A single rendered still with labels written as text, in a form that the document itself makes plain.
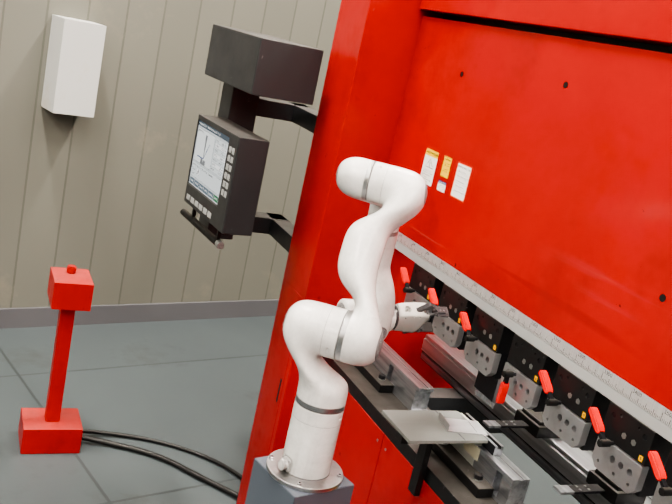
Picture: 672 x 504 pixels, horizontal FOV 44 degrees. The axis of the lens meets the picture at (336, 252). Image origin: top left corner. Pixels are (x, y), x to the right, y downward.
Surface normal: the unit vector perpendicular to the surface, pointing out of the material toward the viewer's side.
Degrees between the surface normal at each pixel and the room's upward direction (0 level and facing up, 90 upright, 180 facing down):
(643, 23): 90
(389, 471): 90
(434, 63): 90
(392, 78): 90
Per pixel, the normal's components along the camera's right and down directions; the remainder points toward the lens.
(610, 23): -0.90, -0.09
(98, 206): 0.59, 0.32
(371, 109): 0.38, 0.32
